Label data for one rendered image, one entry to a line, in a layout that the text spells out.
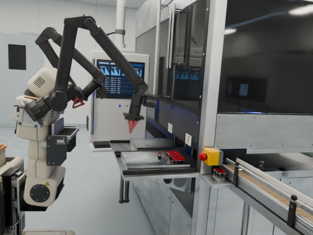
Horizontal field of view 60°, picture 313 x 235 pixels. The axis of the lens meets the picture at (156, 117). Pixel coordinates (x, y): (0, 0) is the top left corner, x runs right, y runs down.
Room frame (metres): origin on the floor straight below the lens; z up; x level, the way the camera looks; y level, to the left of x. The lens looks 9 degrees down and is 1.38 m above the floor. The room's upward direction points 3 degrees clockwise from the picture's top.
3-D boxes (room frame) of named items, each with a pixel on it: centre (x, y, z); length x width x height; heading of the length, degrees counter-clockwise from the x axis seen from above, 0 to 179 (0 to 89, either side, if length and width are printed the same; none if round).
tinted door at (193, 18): (1.62, -0.18, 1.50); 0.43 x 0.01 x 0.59; 16
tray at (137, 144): (1.84, -0.01, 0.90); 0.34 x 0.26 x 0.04; 106
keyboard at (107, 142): (2.12, 0.29, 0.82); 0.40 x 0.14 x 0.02; 110
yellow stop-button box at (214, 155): (1.30, -0.29, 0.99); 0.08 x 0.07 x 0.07; 106
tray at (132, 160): (1.48, 0.00, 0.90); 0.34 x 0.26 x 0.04; 105
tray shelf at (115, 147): (1.65, 0.01, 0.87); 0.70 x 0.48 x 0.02; 16
